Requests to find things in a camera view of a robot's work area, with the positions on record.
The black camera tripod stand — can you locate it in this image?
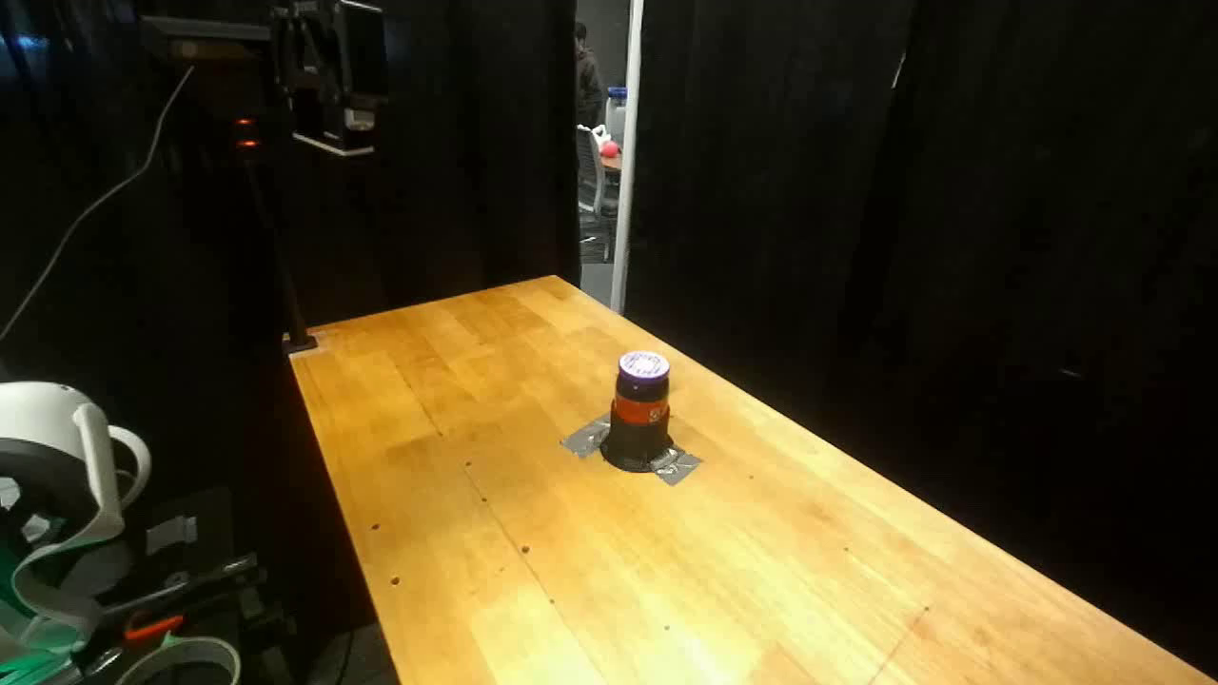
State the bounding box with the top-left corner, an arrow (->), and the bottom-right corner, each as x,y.
229,110 -> 322,359

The white headset device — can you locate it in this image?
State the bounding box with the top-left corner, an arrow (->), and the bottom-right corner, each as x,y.
0,377 -> 155,669

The orange and black cylinder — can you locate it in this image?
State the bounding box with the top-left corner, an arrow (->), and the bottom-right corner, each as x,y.
596,346 -> 679,475

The thin white cable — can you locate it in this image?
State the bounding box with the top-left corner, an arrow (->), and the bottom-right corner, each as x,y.
0,66 -> 201,344

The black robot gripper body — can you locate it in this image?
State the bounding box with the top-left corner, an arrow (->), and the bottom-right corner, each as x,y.
270,0 -> 393,137

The dark box on stand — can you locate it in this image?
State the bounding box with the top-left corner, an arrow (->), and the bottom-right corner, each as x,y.
138,12 -> 297,70

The black curtain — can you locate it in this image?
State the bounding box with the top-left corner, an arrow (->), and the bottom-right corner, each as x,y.
0,0 -> 587,384
623,0 -> 1218,679

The orange elastic band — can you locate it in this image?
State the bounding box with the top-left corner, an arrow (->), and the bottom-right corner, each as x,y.
609,395 -> 670,431

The person in dark clothes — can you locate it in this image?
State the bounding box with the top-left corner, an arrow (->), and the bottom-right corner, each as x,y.
571,18 -> 614,135

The white looped cable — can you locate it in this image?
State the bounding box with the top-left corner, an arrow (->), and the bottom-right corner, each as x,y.
111,632 -> 246,685

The grey tape piece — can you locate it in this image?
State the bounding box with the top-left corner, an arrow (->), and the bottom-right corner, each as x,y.
558,417 -> 616,460

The grey square base plate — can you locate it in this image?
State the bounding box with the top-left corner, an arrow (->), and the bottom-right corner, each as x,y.
648,447 -> 705,491

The white door frame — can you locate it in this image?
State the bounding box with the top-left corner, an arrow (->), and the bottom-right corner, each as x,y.
605,0 -> 648,318

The black case with orange tool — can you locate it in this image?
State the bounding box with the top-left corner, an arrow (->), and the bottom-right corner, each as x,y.
73,489 -> 299,685

